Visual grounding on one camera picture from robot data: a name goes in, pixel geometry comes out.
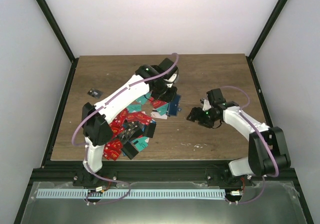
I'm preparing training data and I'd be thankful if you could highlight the blue leather card holder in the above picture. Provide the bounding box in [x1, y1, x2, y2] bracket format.
[166, 94, 181, 117]

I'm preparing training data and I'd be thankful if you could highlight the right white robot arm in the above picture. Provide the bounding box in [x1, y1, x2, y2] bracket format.
[186, 88, 291, 186]

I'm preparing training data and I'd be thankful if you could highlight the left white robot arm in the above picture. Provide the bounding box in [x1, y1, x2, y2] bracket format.
[71, 53, 179, 186]

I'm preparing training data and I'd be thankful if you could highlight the teal card upper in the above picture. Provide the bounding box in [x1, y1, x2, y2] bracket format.
[135, 92, 151, 105]

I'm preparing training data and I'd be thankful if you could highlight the white card with red dot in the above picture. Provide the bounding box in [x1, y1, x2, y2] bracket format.
[150, 110, 168, 120]

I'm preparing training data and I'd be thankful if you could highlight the black card right pile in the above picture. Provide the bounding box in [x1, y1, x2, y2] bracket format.
[143, 122, 157, 138]

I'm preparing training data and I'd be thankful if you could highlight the black card pile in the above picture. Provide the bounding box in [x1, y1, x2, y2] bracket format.
[121, 142, 139, 160]
[143, 122, 157, 138]

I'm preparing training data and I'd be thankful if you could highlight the black cards stack centre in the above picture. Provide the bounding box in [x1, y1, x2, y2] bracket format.
[117, 121, 144, 145]

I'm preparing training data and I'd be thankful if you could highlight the teal card bottom pile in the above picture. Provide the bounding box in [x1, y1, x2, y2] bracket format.
[131, 137, 150, 152]

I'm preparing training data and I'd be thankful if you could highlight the black card bottom pile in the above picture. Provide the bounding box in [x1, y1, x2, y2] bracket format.
[121, 142, 139, 160]

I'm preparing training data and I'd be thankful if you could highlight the small black card far left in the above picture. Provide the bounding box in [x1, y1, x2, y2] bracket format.
[88, 88, 103, 99]

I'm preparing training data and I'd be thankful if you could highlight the red VIP card bottom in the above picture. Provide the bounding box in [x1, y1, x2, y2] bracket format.
[102, 139, 123, 161]

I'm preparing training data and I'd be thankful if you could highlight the light blue slotted strip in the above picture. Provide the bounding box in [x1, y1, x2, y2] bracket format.
[36, 189, 226, 200]

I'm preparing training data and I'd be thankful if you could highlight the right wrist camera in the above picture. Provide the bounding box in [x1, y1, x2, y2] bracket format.
[200, 98, 212, 111]

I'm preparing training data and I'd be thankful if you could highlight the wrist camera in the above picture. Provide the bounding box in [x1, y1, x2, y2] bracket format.
[200, 98, 212, 111]
[164, 68, 179, 87]

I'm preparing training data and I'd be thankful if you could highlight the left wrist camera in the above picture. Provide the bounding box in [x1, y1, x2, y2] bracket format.
[164, 68, 179, 87]

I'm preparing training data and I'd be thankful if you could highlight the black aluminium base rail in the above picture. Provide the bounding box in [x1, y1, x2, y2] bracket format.
[32, 160, 296, 186]

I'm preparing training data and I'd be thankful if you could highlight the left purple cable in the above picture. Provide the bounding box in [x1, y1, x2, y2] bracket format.
[71, 52, 180, 206]

